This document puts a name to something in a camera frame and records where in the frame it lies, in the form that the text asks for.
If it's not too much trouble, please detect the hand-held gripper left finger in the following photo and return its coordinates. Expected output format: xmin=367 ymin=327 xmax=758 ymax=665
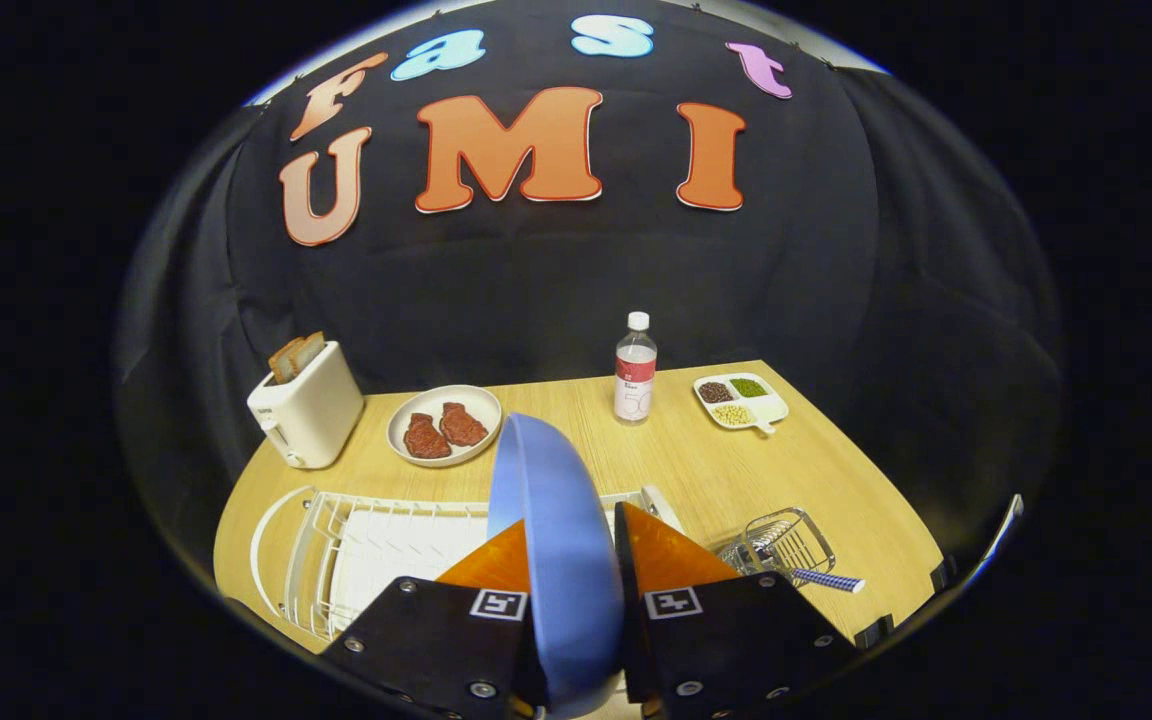
xmin=321 ymin=518 xmax=547 ymax=720

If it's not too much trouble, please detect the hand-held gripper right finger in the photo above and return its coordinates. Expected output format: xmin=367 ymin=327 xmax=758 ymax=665
xmin=614 ymin=502 xmax=862 ymax=720

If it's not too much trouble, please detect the spoon with blue checked handle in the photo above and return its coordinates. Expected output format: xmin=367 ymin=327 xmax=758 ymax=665
xmin=736 ymin=545 xmax=867 ymax=595

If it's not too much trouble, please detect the metal wire basket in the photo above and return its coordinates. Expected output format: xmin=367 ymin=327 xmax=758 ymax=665
xmin=718 ymin=507 xmax=837 ymax=588

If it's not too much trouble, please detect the blue plate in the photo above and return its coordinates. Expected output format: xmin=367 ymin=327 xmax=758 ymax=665
xmin=486 ymin=413 xmax=627 ymax=718

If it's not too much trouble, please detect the white wire dish rack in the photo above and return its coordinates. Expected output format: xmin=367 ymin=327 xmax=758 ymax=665
xmin=250 ymin=484 xmax=685 ymax=641

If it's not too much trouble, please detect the white divided dish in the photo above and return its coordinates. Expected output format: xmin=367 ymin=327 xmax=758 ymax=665
xmin=693 ymin=372 xmax=790 ymax=436

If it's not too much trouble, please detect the round white meat dish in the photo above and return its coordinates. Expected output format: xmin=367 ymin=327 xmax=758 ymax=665
xmin=387 ymin=385 xmax=503 ymax=468

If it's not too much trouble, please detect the red meat piece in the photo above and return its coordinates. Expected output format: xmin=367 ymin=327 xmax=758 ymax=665
xmin=439 ymin=402 xmax=489 ymax=447
xmin=403 ymin=413 xmax=452 ymax=460

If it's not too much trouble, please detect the clear bottle with red label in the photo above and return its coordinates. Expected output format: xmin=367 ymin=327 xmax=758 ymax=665
xmin=614 ymin=311 xmax=658 ymax=426

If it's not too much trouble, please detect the white toaster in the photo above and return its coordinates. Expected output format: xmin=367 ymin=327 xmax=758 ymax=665
xmin=247 ymin=341 xmax=365 ymax=470

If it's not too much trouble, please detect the toast bread slice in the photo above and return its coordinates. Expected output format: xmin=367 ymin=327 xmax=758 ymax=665
xmin=269 ymin=338 xmax=305 ymax=385
xmin=288 ymin=331 xmax=327 ymax=376

